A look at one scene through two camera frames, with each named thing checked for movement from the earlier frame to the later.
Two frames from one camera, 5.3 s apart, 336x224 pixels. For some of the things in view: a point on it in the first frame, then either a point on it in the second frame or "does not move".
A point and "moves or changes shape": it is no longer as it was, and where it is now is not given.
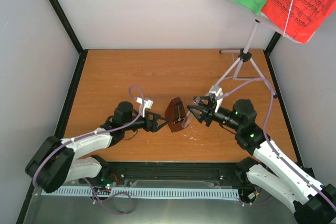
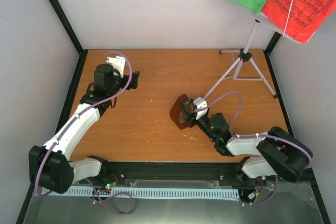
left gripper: x=154 y=128 → x=134 y=81
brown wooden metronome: x=175 y=112 moves or changes shape
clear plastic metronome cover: x=186 y=120 moves or changes shape
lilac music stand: x=244 y=55 does not move
